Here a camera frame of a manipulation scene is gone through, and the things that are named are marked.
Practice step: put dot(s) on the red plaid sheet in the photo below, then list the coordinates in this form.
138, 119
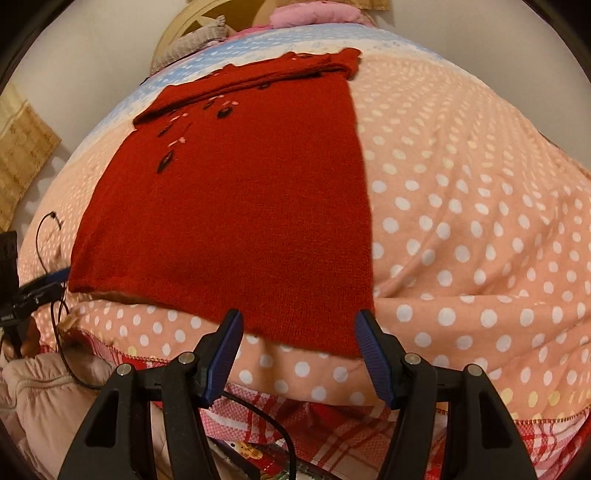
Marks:
341, 434

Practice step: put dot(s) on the cream wooden headboard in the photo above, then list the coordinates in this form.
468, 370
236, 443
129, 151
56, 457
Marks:
198, 10

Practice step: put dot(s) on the striped pillow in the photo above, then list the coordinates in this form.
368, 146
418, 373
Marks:
198, 39

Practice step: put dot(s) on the colourful printed package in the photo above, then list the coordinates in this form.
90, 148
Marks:
249, 454

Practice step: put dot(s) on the red knitted sweater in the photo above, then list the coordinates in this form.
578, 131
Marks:
231, 207

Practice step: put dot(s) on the pink padded jacket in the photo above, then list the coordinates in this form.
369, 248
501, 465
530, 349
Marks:
41, 401

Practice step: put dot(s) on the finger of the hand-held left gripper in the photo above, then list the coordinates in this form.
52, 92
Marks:
56, 277

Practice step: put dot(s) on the polka dot blanket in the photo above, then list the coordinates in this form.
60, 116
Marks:
461, 207

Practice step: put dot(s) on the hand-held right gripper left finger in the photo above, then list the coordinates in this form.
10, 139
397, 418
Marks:
226, 350

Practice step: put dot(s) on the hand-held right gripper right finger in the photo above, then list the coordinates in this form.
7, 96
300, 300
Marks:
371, 353

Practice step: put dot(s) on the pink pillow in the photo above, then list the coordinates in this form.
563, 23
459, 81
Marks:
254, 30
300, 16

